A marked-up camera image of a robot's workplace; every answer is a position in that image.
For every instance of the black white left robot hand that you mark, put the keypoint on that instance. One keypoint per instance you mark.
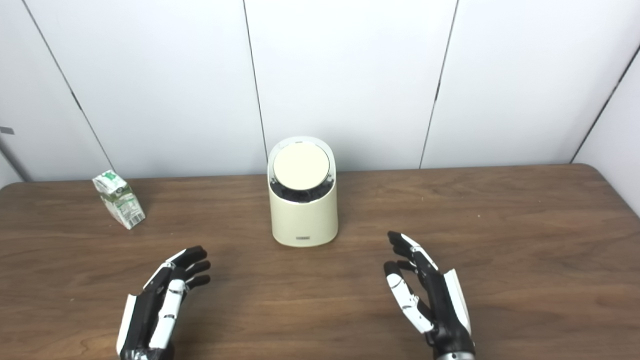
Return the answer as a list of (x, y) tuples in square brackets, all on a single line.
[(145, 315)]

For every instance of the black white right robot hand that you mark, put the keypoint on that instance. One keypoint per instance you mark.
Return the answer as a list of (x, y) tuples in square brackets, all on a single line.
[(440, 305)]

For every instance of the green white milk carton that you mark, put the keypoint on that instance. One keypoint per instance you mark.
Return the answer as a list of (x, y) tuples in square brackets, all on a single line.
[(121, 202)]

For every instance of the cream-colored round bin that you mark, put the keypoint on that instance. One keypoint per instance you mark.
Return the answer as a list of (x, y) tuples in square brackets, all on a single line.
[(303, 220)]

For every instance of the cream round bin lid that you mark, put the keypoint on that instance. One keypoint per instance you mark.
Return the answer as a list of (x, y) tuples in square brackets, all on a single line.
[(301, 166)]

